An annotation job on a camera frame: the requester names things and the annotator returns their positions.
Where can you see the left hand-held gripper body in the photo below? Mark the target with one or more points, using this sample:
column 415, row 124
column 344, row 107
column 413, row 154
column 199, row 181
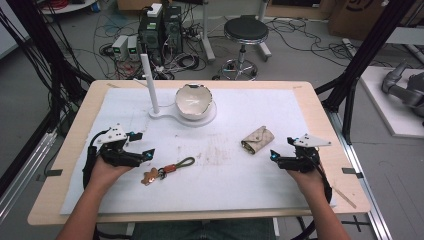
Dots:
column 115, row 151

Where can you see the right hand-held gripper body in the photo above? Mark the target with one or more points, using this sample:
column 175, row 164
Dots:
column 301, row 156

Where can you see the beige key pouch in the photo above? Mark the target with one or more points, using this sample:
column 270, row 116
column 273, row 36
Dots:
column 258, row 138

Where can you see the person's left hand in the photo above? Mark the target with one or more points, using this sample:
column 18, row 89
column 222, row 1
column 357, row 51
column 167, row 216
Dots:
column 106, row 173

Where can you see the person's right hand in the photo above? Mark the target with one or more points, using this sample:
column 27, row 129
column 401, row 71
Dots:
column 308, row 183

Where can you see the white stand with pole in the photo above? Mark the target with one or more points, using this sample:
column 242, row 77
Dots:
column 151, row 86

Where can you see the dark tape piece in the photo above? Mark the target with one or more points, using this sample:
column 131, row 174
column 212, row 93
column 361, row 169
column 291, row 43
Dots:
column 351, row 172
column 54, row 172

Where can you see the thin wooden stick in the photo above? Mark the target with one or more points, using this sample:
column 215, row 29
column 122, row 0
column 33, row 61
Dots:
column 344, row 197

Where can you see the white foam mat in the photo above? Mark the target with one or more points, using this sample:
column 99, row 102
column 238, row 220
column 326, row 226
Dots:
column 206, row 186

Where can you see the white bowl with gold rim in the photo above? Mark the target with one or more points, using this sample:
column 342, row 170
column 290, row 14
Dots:
column 193, row 100

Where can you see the black tape cross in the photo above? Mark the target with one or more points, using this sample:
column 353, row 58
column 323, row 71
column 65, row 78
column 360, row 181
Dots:
column 356, row 224

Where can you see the grey power supply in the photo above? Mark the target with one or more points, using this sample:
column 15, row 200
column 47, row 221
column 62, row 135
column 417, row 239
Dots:
column 120, row 46
column 132, row 46

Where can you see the person's blue jeans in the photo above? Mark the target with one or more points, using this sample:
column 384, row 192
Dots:
column 203, row 230

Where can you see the white platform board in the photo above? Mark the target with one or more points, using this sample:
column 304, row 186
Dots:
column 383, row 110

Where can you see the black computer tower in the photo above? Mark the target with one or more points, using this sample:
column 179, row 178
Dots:
column 173, row 30
column 150, row 38

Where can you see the white table leg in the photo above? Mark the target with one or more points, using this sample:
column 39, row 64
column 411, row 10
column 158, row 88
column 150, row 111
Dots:
column 207, row 36
column 263, row 40

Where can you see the black round stool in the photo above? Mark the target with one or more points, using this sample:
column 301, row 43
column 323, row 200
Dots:
column 246, row 30

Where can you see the white box device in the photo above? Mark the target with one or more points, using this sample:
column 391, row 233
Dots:
column 154, row 10

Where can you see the cardboard box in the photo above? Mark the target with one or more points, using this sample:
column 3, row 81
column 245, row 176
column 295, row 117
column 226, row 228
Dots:
column 360, row 16

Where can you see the aluminium rail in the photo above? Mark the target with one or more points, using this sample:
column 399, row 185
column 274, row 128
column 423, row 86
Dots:
column 23, row 180
column 363, row 186

